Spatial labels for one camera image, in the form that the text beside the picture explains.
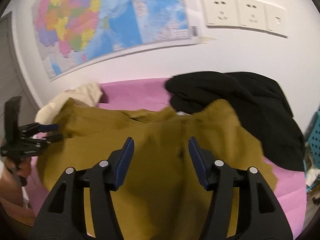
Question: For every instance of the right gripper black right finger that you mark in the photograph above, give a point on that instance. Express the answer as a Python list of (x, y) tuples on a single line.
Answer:
[(260, 215)]

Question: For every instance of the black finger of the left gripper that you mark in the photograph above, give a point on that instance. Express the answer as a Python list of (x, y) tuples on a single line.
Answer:
[(42, 127), (44, 140)]

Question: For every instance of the white wall socket panel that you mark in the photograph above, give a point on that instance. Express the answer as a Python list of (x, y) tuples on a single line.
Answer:
[(245, 14)]

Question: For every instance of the black garment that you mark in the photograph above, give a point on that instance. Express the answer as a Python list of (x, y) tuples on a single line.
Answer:
[(259, 102)]

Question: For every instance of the blue perforated plastic basket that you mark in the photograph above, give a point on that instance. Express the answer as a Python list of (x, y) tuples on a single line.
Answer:
[(311, 159)]

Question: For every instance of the olive brown corduroy garment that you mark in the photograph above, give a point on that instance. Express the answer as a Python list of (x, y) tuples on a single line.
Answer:
[(161, 197)]

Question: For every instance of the colourful wall map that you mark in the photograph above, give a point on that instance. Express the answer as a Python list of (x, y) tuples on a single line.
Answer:
[(71, 34)]

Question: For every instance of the person's left hand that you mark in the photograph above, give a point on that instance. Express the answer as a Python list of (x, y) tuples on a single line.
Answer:
[(20, 169)]

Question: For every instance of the wooden door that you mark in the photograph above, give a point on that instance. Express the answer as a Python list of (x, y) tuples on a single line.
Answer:
[(12, 82)]

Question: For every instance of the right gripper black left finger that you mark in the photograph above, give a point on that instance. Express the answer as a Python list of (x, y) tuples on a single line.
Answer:
[(62, 215)]

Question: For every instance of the pink printed bed sheet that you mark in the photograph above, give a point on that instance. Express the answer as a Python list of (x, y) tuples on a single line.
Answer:
[(151, 95)]

